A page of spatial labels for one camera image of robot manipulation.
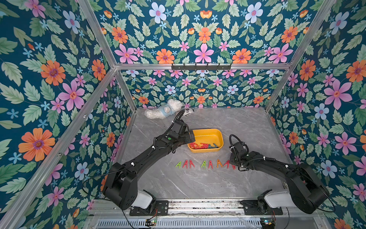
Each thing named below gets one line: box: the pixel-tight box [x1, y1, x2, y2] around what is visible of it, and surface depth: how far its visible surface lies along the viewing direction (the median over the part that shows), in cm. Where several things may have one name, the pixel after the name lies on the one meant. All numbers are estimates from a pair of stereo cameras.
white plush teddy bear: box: [144, 98, 184, 120], surface depth 109 cm
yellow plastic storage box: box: [187, 128, 224, 153], surface depth 103 cm
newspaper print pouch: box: [183, 107, 195, 117], surface depth 117 cm
